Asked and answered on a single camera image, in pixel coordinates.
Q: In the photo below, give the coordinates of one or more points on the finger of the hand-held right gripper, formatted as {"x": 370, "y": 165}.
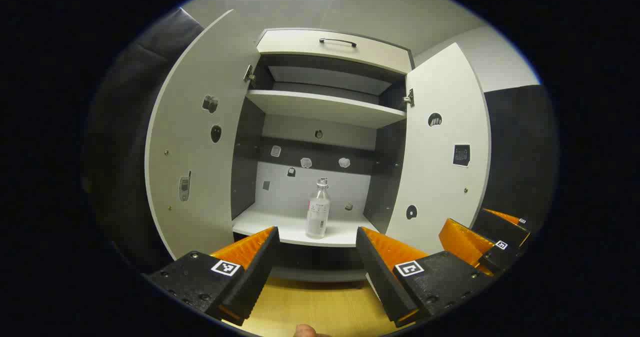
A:
{"x": 495, "y": 259}
{"x": 500, "y": 227}

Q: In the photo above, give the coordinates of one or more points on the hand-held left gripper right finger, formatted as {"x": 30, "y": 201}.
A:
{"x": 375, "y": 267}

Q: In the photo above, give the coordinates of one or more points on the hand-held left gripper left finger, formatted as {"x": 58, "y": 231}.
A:
{"x": 260, "y": 267}

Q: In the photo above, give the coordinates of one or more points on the white cabinet door cat sticker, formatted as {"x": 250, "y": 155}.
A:
{"x": 440, "y": 187}

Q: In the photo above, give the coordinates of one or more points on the clear plastic bottle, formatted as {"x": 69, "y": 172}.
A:
{"x": 318, "y": 217}

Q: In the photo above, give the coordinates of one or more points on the metal cabinet door hinge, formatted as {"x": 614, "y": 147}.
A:
{"x": 409, "y": 98}
{"x": 249, "y": 74}

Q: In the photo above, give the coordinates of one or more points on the white cabinet drawer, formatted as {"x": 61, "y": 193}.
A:
{"x": 300, "y": 44}

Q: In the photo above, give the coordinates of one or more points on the black backdrop cloth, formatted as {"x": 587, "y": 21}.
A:
{"x": 520, "y": 142}

